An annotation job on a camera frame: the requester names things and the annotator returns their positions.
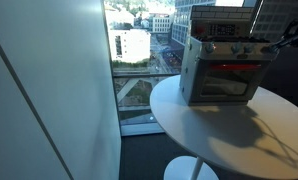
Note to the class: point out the grey window sill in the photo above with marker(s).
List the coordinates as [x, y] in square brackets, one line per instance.
[140, 129]

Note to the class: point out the grey toy stove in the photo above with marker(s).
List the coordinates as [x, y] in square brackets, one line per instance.
[222, 73]

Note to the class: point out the white table pole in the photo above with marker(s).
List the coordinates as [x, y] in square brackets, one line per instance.
[196, 168]

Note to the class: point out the white table base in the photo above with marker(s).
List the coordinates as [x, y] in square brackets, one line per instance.
[185, 170]

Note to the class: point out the grey window rail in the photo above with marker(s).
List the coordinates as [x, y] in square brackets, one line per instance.
[145, 75]

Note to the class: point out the grey stove knob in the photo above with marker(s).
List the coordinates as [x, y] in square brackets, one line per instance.
[209, 47]
[236, 47]
[249, 48]

